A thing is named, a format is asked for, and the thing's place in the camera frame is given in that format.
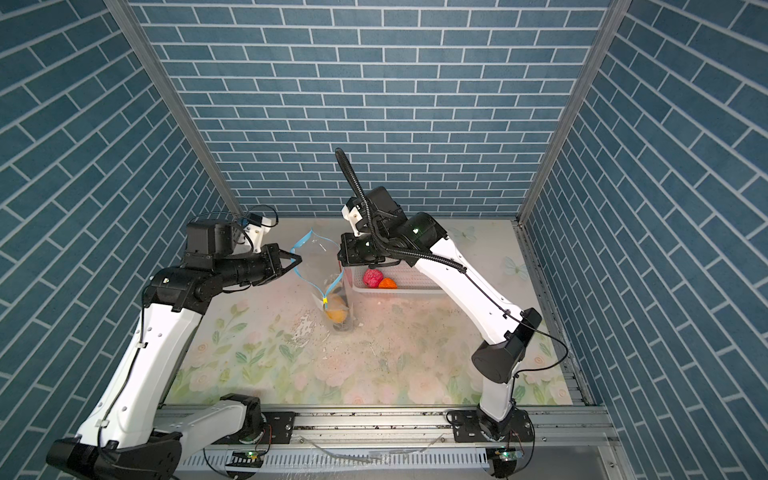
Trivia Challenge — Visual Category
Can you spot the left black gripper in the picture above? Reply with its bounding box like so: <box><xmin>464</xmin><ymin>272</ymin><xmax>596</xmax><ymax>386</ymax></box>
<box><xmin>213</xmin><ymin>243</ymin><xmax>303</xmax><ymax>290</ymax></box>

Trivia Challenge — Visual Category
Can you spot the clear zip top bag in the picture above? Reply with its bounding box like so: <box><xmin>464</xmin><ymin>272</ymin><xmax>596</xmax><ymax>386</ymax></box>
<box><xmin>290</xmin><ymin>230</ymin><xmax>355</xmax><ymax>332</ymax></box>

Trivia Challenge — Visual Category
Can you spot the yellow potato toy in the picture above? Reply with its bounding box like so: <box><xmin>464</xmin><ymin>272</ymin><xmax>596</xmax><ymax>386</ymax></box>
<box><xmin>324</xmin><ymin>294</ymin><xmax>349</xmax><ymax>326</ymax></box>

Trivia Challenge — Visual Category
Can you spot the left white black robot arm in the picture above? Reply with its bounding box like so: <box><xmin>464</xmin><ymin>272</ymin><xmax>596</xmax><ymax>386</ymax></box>
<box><xmin>46</xmin><ymin>243</ymin><xmax>302</xmax><ymax>479</ymax></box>

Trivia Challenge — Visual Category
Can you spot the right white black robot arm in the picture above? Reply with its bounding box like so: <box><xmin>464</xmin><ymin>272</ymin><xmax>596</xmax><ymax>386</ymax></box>
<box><xmin>338</xmin><ymin>213</ymin><xmax>542</xmax><ymax>442</ymax></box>

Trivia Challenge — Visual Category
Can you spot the orange crinkled food toy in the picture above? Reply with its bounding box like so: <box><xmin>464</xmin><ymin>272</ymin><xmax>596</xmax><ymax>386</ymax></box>
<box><xmin>378</xmin><ymin>278</ymin><xmax>398</xmax><ymax>289</ymax></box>

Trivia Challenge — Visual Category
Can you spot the white plastic mesh basket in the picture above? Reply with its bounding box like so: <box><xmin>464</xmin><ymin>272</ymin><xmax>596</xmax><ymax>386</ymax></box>
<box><xmin>343</xmin><ymin>263</ymin><xmax>445</xmax><ymax>296</ymax></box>

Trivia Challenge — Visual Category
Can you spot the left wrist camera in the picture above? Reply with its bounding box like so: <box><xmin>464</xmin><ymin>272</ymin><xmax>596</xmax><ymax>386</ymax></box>
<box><xmin>185</xmin><ymin>213</ymin><xmax>279</xmax><ymax>259</ymax></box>

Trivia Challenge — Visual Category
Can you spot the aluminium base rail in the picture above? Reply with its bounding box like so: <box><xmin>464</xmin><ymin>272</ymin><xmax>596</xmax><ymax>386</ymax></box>
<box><xmin>174</xmin><ymin>405</ymin><xmax>634</xmax><ymax>479</ymax></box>

